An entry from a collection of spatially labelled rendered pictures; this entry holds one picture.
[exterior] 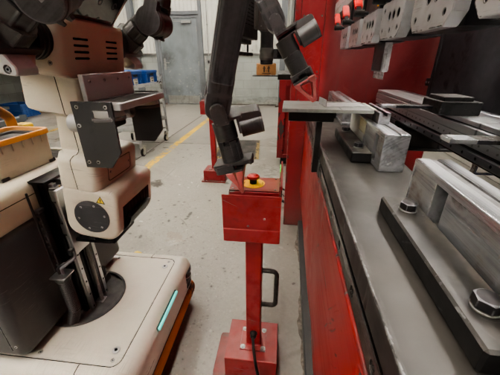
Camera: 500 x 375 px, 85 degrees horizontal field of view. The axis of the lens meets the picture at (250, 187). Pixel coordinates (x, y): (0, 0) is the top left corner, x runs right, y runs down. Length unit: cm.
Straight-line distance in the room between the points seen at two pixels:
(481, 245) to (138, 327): 101
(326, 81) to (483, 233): 148
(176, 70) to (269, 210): 771
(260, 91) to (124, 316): 718
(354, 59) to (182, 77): 679
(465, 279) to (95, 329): 108
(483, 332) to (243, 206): 54
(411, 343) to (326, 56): 161
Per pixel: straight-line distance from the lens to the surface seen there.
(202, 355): 137
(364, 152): 81
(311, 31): 91
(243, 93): 794
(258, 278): 97
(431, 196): 53
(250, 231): 77
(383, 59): 92
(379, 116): 85
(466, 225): 46
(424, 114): 119
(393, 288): 40
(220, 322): 146
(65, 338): 122
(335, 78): 181
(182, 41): 824
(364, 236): 48
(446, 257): 43
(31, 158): 111
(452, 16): 54
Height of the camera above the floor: 113
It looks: 25 degrees down
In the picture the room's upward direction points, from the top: straight up
